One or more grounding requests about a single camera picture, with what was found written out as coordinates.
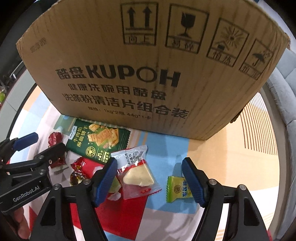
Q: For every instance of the red foil candy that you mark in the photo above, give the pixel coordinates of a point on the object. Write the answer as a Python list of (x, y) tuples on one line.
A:
[(85, 165)]

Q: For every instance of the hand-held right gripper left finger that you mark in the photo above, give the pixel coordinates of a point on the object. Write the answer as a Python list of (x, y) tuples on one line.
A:
[(105, 185)]

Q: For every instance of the light green snack packet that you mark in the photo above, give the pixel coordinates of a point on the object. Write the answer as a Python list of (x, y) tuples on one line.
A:
[(114, 188)]

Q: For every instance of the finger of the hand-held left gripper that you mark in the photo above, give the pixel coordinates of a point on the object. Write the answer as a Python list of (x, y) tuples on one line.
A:
[(53, 153), (25, 140)]

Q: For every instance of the green yellow candy packet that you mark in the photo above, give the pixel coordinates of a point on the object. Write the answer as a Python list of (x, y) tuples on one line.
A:
[(177, 188)]

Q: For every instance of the red white snack packet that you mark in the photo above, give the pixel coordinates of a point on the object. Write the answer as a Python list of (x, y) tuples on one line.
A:
[(55, 139)]

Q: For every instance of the colourful patchwork tablecloth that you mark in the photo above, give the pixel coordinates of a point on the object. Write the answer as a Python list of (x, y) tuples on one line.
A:
[(161, 150)]

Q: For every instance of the clear packet with white cake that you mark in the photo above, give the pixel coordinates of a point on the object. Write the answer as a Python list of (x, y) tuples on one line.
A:
[(136, 176)]

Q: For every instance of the person's left hand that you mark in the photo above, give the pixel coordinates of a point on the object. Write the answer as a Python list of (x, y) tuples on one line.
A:
[(22, 221)]

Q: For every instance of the brown cardboard box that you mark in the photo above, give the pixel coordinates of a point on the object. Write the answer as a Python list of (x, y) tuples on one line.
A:
[(150, 69)]

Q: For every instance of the green cracker packet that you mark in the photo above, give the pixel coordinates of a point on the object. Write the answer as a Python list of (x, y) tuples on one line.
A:
[(97, 141)]

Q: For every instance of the grey corner sofa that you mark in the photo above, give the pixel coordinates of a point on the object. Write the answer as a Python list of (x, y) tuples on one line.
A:
[(286, 92)]

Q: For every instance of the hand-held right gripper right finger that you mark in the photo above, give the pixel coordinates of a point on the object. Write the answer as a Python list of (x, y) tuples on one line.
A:
[(194, 183)]

